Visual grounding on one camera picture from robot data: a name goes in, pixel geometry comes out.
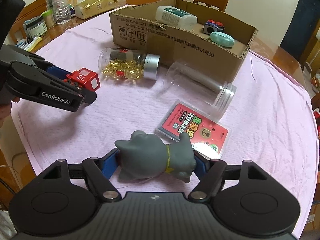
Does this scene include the red toy train car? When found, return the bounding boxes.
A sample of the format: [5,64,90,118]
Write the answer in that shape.
[63,68,100,92]

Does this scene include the grey rubber cat toy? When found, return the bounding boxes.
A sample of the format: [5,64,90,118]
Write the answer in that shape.
[114,131,196,183]

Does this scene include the white medical cotton swab jar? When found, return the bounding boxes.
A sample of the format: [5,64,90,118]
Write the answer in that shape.
[155,6,197,30]

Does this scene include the teal oval case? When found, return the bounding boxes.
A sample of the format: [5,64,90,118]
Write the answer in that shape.
[210,31,235,48]

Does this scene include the black toy car red knobs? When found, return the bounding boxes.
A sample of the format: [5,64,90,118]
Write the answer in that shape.
[202,19,224,35]

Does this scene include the person's left hand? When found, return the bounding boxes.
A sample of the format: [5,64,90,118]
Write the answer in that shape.
[0,97,20,127]

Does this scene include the red card pack in case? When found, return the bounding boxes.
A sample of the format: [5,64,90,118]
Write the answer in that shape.
[156,100,231,159]

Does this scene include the jar of golden capsules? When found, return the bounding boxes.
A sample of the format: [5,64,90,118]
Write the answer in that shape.
[98,48,160,80]

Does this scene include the white labelled tin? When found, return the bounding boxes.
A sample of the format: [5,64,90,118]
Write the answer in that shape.
[23,15,48,40]

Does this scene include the gold foil snack bag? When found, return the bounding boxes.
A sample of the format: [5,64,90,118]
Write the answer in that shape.
[68,0,118,20]

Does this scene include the plastic water bottle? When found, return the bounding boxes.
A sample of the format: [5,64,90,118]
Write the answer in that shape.
[52,0,71,25]

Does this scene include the clear empty plastic jar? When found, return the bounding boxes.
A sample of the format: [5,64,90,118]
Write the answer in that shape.
[163,61,236,121]

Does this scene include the open cardboard box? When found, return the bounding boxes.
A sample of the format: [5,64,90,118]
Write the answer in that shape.
[110,0,258,82]

